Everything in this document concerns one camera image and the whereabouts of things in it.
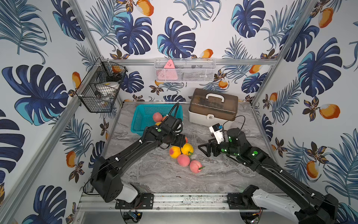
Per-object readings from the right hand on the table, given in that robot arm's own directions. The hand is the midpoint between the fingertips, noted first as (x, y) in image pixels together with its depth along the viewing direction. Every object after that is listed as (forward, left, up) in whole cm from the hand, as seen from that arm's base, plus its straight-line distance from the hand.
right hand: (204, 143), depth 73 cm
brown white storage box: (+27, -5, -1) cm, 27 cm away
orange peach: (-3, +11, -15) cm, 19 cm away
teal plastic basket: (+34, +43, -17) cm, 57 cm away
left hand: (+4, +12, -3) cm, 13 cm away
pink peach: (-6, +4, -16) cm, 18 cm away
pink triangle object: (+43, +20, +15) cm, 50 cm away
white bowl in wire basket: (+26, +54, +15) cm, 62 cm away
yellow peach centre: (+4, +9, -14) cm, 17 cm away
